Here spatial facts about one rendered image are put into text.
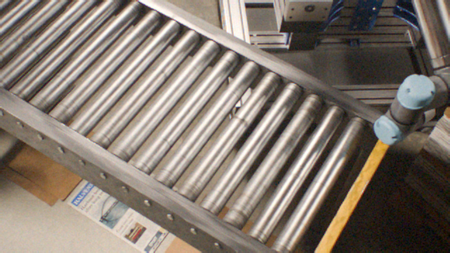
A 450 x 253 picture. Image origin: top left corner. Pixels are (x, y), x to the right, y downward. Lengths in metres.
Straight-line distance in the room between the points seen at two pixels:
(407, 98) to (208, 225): 0.54
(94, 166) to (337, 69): 1.29
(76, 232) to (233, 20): 1.04
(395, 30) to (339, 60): 0.33
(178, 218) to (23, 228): 1.01
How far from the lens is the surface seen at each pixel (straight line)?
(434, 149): 2.17
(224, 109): 1.66
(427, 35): 1.61
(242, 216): 1.50
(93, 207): 2.40
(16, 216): 2.43
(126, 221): 2.36
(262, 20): 2.68
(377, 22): 2.32
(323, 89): 1.74
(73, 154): 1.60
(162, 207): 1.51
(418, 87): 1.52
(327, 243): 1.49
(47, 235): 2.38
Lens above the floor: 2.14
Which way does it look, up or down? 56 degrees down
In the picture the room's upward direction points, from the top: 8 degrees clockwise
